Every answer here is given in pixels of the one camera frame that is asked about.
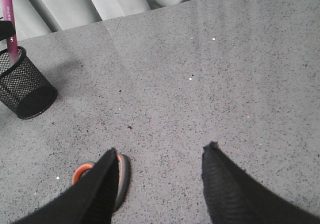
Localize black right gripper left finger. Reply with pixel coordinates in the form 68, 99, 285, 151
15, 148, 119, 224

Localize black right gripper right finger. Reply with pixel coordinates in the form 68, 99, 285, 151
201, 141, 320, 224

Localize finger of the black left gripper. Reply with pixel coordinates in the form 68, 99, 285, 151
0, 20, 15, 41

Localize purple pen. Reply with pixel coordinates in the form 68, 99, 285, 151
0, 0, 19, 64

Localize grey orange scissors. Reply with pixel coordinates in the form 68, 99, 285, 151
71, 153, 130, 212

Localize black mesh pen holder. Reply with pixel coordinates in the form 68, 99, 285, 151
0, 46, 58, 120

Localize grey curtain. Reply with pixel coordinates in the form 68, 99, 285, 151
12, 0, 191, 41

